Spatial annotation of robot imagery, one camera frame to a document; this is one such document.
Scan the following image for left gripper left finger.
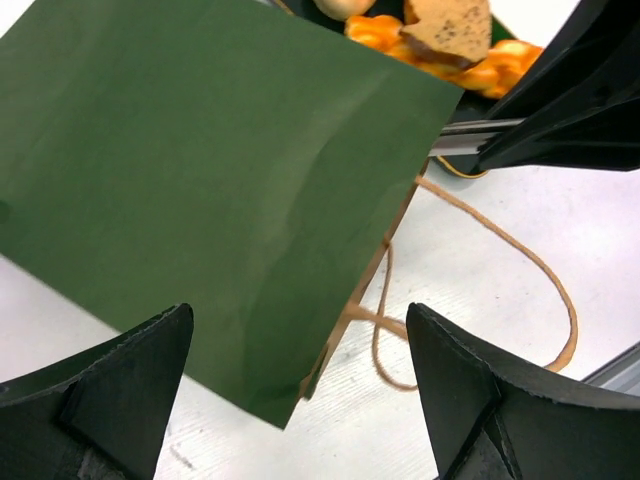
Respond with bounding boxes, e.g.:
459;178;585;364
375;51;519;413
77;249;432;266
1;303;194;479

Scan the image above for beige fake toast slice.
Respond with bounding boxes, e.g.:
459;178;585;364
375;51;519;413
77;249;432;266
400;0;492;70

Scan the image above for metal tongs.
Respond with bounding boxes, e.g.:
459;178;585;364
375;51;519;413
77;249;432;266
429;118;523;157

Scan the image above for round yellow fake bun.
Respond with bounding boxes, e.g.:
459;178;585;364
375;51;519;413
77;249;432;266
314;0;376;22

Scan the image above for green brown paper bag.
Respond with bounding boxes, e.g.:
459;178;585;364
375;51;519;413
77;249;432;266
1;1;461;427

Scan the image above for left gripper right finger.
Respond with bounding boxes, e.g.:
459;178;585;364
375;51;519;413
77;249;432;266
406;303;639;479

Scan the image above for dark green tray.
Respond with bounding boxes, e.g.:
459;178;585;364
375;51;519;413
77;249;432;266
267;0;515;179

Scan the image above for aluminium rail frame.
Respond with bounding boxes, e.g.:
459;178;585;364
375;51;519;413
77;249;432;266
582;343;640;397

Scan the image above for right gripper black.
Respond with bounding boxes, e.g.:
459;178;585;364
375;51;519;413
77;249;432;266
478;0;639;172

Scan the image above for orange twisted fake bread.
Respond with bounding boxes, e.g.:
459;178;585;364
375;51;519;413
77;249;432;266
344;15;543;100

